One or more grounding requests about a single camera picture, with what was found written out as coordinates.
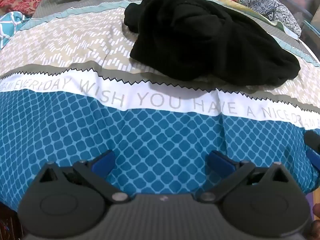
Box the black and white patterned cloth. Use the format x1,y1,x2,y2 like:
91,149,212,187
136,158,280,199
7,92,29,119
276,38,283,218
234,0,303,37

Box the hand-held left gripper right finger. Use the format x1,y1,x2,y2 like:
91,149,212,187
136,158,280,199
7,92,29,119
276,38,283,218
197,151,294,203

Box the blue and beige patterned bedsheet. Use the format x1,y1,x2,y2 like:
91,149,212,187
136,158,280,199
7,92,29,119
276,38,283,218
0,0,320,205

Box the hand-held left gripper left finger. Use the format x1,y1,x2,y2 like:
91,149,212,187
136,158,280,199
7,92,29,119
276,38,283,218
37,150,129,203

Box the teal and white patterned cloth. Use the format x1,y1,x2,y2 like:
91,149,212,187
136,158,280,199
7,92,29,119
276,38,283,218
0,12,32,48

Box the black pants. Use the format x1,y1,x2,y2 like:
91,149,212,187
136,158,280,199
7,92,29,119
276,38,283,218
124,0,301,86

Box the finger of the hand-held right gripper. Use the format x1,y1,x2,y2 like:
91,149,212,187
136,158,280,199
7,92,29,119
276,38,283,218
303,130,320,168

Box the teal storage box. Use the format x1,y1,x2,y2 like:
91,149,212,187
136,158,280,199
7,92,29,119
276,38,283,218
300,19,320,42

